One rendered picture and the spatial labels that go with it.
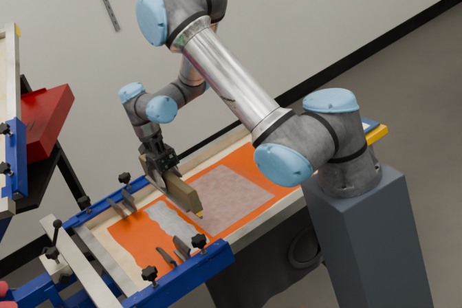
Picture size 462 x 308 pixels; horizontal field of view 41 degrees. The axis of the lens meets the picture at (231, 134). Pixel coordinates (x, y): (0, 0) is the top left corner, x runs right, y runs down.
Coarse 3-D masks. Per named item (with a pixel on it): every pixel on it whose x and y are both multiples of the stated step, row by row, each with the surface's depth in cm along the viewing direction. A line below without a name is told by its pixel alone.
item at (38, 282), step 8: (32, 280) 181; (40, 280) 180; (48, 280) 179; (72, 280) 182; (24, 288) 179; (32, 288) 178; (40, 288) 178; (56, 288) 180; (64, 288) 182; (16, 296) 177; (24, 296) 176; (32, 296) 177; (40, 296) 178; (24, 304) 176; (32, 304) 178
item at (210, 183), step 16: (224, 160) 225; (240, 160) 221; (192, 176) 222; (208, 176) 219; (224, 176) 215; (240, 176) 212; (208, 192) 209; (224, 192) 206; (144, 208) 213; (176, 208) 207; (128, 224) 208; (144, 224) 205; (128, 240) 200; (144, 240) 197
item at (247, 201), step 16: (240, 192) 203; (256, 192) 200; (288, 192) 195; (208, 208) 201; (224, 208) 198; (240, 208) 195; (256, 208) 193; (192, 224) 196; (208, 224) 193; (224, 224) 191; (240, 224) 188; (160, 240) 194; (144, 256) 189; (160, 256) 187; (176, 256) 184; (160, 272) 180
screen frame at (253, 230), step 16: (240, 128) 235; (208, 144) 231; (224, 144) 232; (192, 160) 227; (144, 192) 220; (112, 208) 215; (272, 208) 184; (288, 208) 183; (96, 224) 213; (256, 224) 180; (272, 224) 181; (80, 240) 208; (96, 240) 199; (224, 240) 178; (240, 240) 177; (96, 256) 191; (112, 272) 181; (128, 288) 173
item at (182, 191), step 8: (144, 160) 202; (144, 168) 206; (168, 176) 188; (176, 176) 187; (168, 184) 189; (176, 184) 183; (184, 184) 182; (176, 192) 186; (184, 192) 179; (192, 192) 178; (184, 200) 182; (192, 200) 178; (192, 208) 179; (200, 208) 181
